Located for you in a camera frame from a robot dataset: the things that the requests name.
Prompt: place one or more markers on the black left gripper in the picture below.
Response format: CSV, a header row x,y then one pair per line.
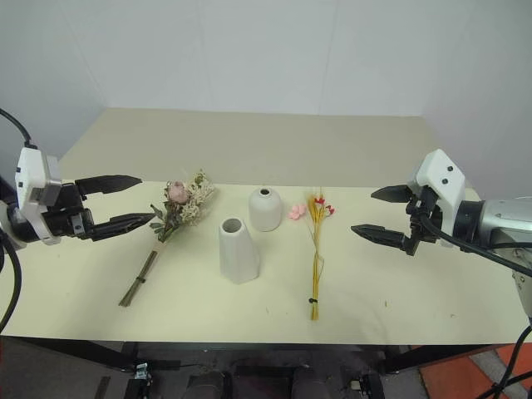
x,y
66,214

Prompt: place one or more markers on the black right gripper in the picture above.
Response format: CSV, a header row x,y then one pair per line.
x,y
422,210

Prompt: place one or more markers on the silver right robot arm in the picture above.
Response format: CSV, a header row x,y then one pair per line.
x,y
503,220

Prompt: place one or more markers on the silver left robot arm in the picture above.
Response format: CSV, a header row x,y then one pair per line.
x,y
17,232

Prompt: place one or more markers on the short round white vase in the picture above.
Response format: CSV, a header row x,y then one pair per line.
x,y
266,213

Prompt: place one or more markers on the tall tapered white vase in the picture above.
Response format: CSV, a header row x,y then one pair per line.
x,y
239,257

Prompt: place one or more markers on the dried pink flower bouquet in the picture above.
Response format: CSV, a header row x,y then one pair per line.
x,y
183,200

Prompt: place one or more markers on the yellow stem red flower bunch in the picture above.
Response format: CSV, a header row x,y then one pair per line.
x,y
315,311

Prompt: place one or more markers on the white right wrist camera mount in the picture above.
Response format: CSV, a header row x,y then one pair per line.
x,y
437,170

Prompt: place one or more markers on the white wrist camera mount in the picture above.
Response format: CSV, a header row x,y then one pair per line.
x,y
30,174
437,170

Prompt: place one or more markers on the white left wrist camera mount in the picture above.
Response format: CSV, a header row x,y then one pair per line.
x,y
30,174

